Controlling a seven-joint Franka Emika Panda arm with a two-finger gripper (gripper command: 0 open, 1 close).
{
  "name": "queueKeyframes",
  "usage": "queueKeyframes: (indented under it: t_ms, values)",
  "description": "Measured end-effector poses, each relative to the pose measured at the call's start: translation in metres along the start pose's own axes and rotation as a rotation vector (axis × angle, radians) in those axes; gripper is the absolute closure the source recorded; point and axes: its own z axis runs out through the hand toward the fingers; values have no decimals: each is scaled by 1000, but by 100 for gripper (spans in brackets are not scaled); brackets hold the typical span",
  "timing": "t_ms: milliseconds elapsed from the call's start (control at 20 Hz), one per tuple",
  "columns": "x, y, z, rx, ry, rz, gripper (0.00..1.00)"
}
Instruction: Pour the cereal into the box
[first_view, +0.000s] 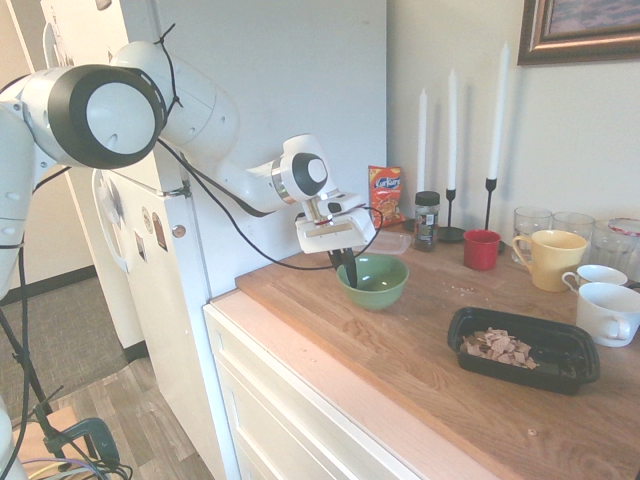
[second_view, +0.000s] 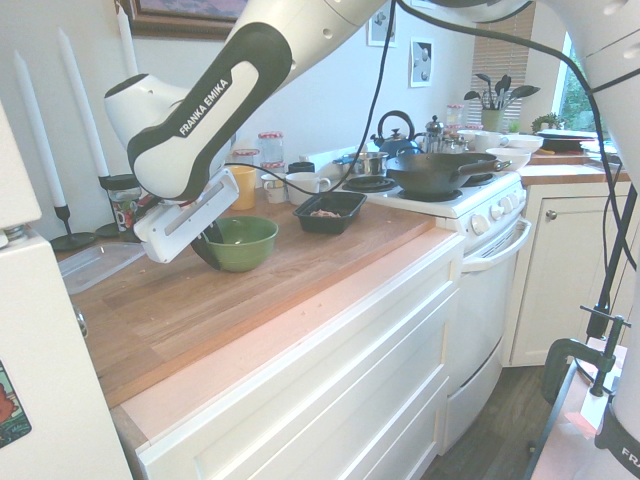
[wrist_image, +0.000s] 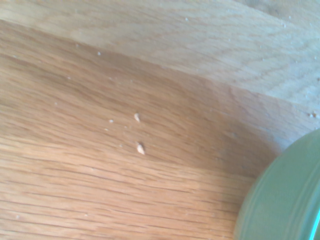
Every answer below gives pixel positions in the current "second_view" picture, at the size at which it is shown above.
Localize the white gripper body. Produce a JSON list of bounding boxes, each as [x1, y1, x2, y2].
[[133, 167, 240, 265]]

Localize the green ceramic bowl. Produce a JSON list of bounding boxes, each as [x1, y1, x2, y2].
[[199, 215, 280, 274]]

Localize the yellow cup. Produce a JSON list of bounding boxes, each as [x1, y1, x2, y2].
[[227, 166, 258, 211]]

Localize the patterned jar black lid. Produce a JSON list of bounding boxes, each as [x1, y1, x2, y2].
[[106, 174, 144, 236]]

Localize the small patterned mug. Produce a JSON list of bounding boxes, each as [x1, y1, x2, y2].
[[260, 174, 289, 205]]

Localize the large white mug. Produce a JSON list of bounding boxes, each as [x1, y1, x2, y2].
[[284, 172, 333, 207]]

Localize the tall jar red checkered lid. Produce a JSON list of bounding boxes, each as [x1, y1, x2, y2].
[[257, 131, 285, 166]]

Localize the clear plastic container lid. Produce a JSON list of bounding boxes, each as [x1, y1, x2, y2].
[[57, 241, 148, 296]]

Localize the black plastic food tray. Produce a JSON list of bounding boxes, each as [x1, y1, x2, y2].
[[292, 192, 369, 235]]

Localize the long white candle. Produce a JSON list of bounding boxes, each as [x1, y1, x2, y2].
[[56, 26, 111, 179], [115, 2, 140, 79], [13, 49, 68, 209]]

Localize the white drawer cabinet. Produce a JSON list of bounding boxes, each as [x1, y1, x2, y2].
[[133, 233, 467, 480]]

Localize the black coil burner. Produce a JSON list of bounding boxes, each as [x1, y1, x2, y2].
[[341, 175, 399, 194]]

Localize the stainless steel pot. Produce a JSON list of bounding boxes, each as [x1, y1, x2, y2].
[[332, 151, 391, 178]]

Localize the dark framed painting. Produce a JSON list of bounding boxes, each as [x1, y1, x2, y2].
[[116, 0, 251, 42]]

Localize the black wok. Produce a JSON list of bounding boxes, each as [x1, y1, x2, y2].
[[385, 151, 514, 198]]

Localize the glass french press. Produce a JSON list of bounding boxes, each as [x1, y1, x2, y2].
[[423, 114, 447, 156]]

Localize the colourful fridge magnet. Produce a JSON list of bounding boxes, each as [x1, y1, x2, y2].
[[0, 358, 33, 450]]

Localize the distant jar red lid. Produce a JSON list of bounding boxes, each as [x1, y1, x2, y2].
[[445, 103, 467, 133]]

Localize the white stove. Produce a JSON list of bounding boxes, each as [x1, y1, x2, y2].
[[299, 147, 534, 457]]

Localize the white cup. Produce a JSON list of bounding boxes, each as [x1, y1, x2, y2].
[[473, 130, 509, 154]]

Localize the pale green utensil holder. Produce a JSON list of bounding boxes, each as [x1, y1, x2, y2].
[[480, 108, 506, 134]]

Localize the wide white bowl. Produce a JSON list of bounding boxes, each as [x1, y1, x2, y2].
[[484, 147, 533, 172]]

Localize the wooden window blinds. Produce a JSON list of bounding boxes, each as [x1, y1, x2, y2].
[[471, 2, 537, 122]]

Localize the white cabinet door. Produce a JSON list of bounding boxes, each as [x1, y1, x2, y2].
[[508, 181, 640, 370]]

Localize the small green plant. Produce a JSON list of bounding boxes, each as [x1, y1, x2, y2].
[[530, 113, 562, 133]]

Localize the black pan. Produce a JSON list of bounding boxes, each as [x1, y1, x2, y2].
[[536, 128, 599, 154]]

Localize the dark green c-clamp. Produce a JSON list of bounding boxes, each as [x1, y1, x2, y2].
[[541, 303, 634, 409]]

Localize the robot mounting table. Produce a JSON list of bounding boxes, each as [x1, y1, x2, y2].
[[521, 336, 632, 480]]

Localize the blue kettle black handle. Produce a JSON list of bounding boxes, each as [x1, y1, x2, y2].
[[370, 110, 427, 157]]

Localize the small wall photo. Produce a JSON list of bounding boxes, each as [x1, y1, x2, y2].
[[367, 6, 399, 49]]

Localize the large wall photo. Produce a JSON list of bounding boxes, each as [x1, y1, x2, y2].
[[409, 36, 435, 89]]

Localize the thick black cable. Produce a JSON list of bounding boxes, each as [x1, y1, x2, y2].
[[397, 0, 640, 346]]

